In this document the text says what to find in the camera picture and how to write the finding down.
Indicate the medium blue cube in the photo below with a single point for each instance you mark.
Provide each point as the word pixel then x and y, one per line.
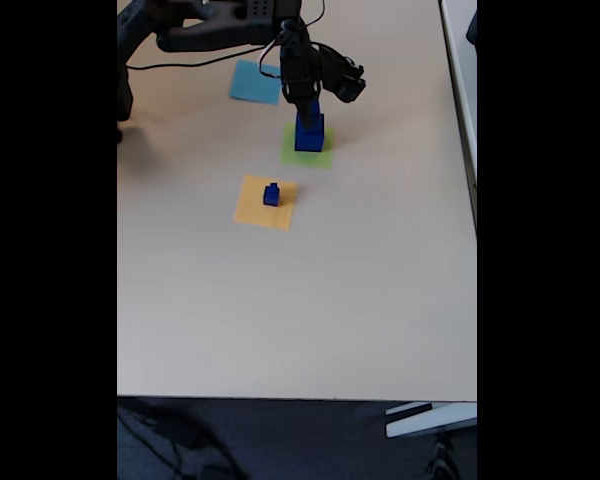
pixel 319 112

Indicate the largest blue cube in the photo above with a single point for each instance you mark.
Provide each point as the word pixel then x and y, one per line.
pixel 307 142

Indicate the small blue cube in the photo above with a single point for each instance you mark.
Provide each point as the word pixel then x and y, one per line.
pixel 270 197

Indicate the green paper square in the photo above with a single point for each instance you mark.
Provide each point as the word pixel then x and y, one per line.
pixel 325 159

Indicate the blue paper square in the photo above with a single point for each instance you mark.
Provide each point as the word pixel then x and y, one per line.
pixel 252 82

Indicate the orange paper square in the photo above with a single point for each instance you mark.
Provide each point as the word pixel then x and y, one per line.
pixel 252 210

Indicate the dark blue object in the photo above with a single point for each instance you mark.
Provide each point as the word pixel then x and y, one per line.
pixel 472 27

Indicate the white table foot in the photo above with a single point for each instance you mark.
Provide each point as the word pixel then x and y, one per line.
pixel 430 422

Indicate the black camera box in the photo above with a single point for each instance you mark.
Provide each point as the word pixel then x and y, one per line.
pixel 345 75

